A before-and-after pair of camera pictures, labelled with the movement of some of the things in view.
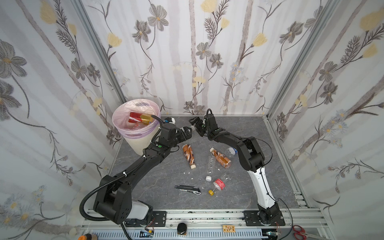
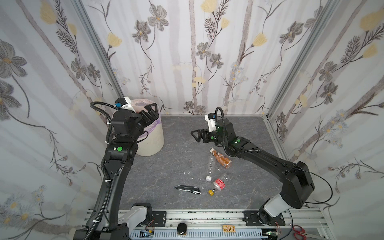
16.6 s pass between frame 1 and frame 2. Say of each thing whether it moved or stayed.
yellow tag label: stayed
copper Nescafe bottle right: stayed
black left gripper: moved
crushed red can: stayed
